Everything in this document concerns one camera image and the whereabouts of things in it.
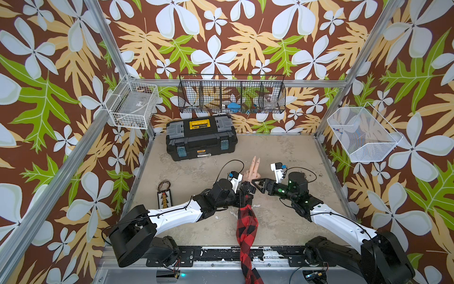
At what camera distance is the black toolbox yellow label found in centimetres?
97

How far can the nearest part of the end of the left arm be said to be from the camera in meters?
0.70

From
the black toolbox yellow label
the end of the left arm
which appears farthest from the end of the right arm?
the black toolbox yellow label

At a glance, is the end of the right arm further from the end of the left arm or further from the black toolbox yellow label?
the black toolbox yellow label

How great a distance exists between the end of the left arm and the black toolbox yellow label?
0.32m
